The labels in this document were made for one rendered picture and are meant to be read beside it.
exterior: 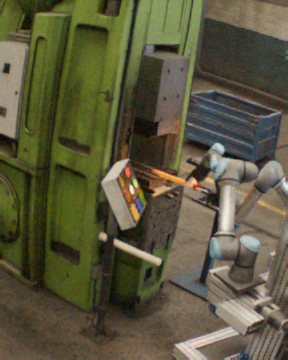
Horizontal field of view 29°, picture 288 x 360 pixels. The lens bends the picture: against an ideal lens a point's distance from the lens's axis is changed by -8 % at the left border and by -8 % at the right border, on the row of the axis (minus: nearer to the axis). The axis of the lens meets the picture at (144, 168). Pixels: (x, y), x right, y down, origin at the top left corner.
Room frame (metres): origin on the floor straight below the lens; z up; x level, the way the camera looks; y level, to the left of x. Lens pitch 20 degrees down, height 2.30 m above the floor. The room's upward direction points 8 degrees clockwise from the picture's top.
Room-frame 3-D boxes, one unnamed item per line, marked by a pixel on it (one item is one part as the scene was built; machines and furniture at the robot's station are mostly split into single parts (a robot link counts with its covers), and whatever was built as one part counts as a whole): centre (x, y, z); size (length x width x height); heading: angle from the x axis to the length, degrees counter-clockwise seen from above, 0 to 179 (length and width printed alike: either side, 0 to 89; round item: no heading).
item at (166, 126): (3.61, 0.07, 1.32); 0.42 x 0.20 x 0.10; 57
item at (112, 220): (2.99, 0.13, 0.54); 0.04 x 0.04 x 1.08; 57
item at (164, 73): (3.65, 0.05, 1.56); 0.42 x 0.39 x 0.40; 57
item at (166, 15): (3.73, 0.18, 2.06); 0.44 x 0.41 x 0.47; 57
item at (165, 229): (3.67, 0.05, 0.69); 0.56 x 0.38 x 0.45; 57
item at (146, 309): (3.47, -0.14, 0.01); 0.58 x 0.39 x 0.01; 147
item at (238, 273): (2.62, -0.60, 0.87); 0.15 x 0.15 x 0.10
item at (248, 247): (2.62, -0.59, 0.98); 0.13 x 0.12 x 0.14; 95
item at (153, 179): (3.61, 0.07, 0.96); 0.42 x 0.20 x 0.09; 57
